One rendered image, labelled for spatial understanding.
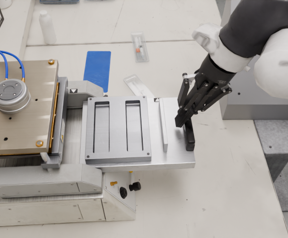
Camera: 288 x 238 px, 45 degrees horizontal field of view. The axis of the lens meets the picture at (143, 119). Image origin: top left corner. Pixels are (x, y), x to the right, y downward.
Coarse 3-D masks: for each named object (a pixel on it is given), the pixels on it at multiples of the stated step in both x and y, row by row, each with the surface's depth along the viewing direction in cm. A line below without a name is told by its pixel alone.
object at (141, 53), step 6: (132, 36) 147; (138, 36) 147; (132, 42) 145; (138, 42) 145; (144, 42) 145; (138, 48) 143; (144, 48) 143; (138, 54) 140; (144, 54) 140; (138, 60) 138
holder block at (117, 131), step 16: (128, 96) 98; (144, 96) 98; (96, 112) 96; (112, 112) 94; (128, 112) 96; (144, 112) 94; (96, 128) 93; (112, 128) 91; (128, 128) 93; (144, 128) 91; (96, 144) 90; (112, 144) 88; (128, 144) 90; (144, 144) 88; (96, 160) 86; (112, 160) 87; (128, 160) 87; (144, 160) 87
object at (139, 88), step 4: (128, 76) 133; (132, 76) 133; (136, 76) 133; (124, 80) 132; (128, 80) 132; (132, 80) 132; (136, 80) 132; (140, 80) 132; (128, 84) 131; (132, 84) 131; (136, 84) 131; (140, 84) 131; (132, 88) 129; (136, 88) 129; (140, 88) 129; (144, 88) 129; (136, 92) 128; (140, 92) 128; (144, 92) 128; (148, 92) 128; (148, 96) 127; (152, 96) 127
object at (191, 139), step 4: (188, 120) 91; (184, 124) 91; (188, 124) 90; (184, 128) 91; (188, 128) 89; (192, 128) 90; (188, 132) 89; (192, 132) 89; (188, 136) 88; (192, 136) 88; (188, 140) 87; (192, 140) 87; (188, 144) 88; (192, 144) 88; (188, 148) 89; (192, 148) 89
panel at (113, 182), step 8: (104, 176) 91; (112, 176) 95; (120, 176) 99; (128, 176) 105; (104, 184) 89; (112, 184) 92; (120, 184) 98; (128, 184) 103; (112, 192) 92; (120, 192) 96; (128, 192) 101; (120, 200) 95; (128, 200) 100
